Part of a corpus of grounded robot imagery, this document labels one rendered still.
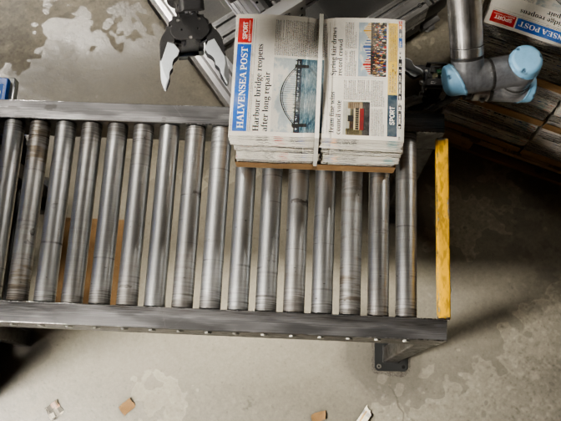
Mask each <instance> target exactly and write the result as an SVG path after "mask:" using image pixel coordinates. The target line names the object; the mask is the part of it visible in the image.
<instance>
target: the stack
mask: <svg viewBox="0 0 561 421"><path fill-rule="evenodd" d="M485 8H486V9H485ZM482 10H483V48H484V58H492V57H497V56H503V55H508V54H510V53H511V52H512V51H513V50H514V49H515V48H517V47H519V46H522V45H530V46H533V47H535V48H536V49H537V50H538V51H539V52H540V53H541V54H542V56H543V66H542V68H541V70H540V71H539V74H538V76H537V77H536V78H539V79H542V80H545V81H548V82H550V83H553V84H557V85H559V86H561V0H489V1H488V0H484V3H483V6H482ZM484 11H485V12H484ZM489 103H491V104H496V105H498V106H501V107H504V108H506V109H511V110H512V111H515V112H518V113H520V114H525V115H527V116H529V117H532V118H535V119H539V120H542V121H544V120H545V119H546V117H547V116H548V117H547V119H546V122H545V124H550V125H552V126H555V127H558V128H560V129H561V94H558V93H556V92H554V91H551V90H548V89H544V88H541V87H539V86H537V90H536V94H535V95H534V98H533V100H532V101H530V102H527V103H518V104H516V103H509V102H489ZM439 114H444V115H445V120H446V121H448V122H451V123H454V124H457V125H460V126H462V127H465V128H467V129H471V130H474V131H477V132H478V133H481V134H485V135H487V136H490V137H492V138H494V139H498V140H501V141H502V142H505V143H508V144H510V145H514V146H516V147H519V148H520V147H521V146H524V147H523V150H527V151H530V152H533V153H535V154H538V155H542V156H545V157H548V158H550V159H553V160H557V161H559V162H561V134H557V133H554V132H552V131H549V130H546V129H543V128H542V126H543V125H541V126H537V125H535V124H530V123H528V122H525V121H522V120H520V119H515V118H513V117H510V116H508V115H506V114H501V113H499V112H496V111H493V110H491V109H486V108H484V107H481V106H478V105H475V104H472V103H469V102H467V101H464V100H461V99H456V100H454V101H452V102H451V103H450V104H447V105H445V106H443V107H442V109H441V110H440V113H439ZM443 138H447V139H448V145H450V146H452V147H454V148H457V149H460V150H463V151H466V152H468V153H471V154H473V155H477V156H480V157H482V158H484V159H487V160H491V161H493V162H496V163H499V164H500V165H505V166H507V167H509V168H512V169H515V170H519V171H521V172H523V173H526V174H529V175H532V176H535V177H538V178H539V179H542V180H546V181H548V182H551V183H554V184H556V185H560V186H561V175H556V174H554V173H552V172H549V171H546V170H551V171H553V172H555V173H558V174H561V168H560V167H558V166H555V165H551V164H549V163H546V162H543V161H541V160H536V159H534V158H532V157H529V156H526V155H522V154H520V150H519V151H518V152H516V151H514V150H510V149H507V148H505V147H502V146H500V145H496V144H494V143H491V142H488V141H486V140H484V139H479V138H478V137H475V136H472V135H470V134H466V133H463V132H461V131H459V130H456V129H452V128H450V127H447V126H445V133H444V135H443ZM473 143H474V144H477V145H481V146H483V147H486V148H489V149H491V150H495V151H497V152H500V153H503V154H505V155H509V156H512V157H513V158H516V159H519V160H523V161H525V162H528V163H530V164H533V165H536V166H539V167H542V168H544V169H546V170H543V169H540V168H538V167H535V166H532V165H529V164H526V163H523V162H522V161H519V160H515V159H512V158H510V157H507V156H505V155H501V154H499V153H496V152H493V151H491V150H487V149H484V148H482V147H480V146H477V145H473Z"/></svg>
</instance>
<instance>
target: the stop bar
mask: <svg viewBox="0 0 561 421"><path fill-rule="evenodd" d="M449 166H450V164H449V163H448V139H447V138H436V140H435V175H436V268H437V320H443V321H449V320H450V319H451V291H452V288H451V285H450V225H449Z"/></svg>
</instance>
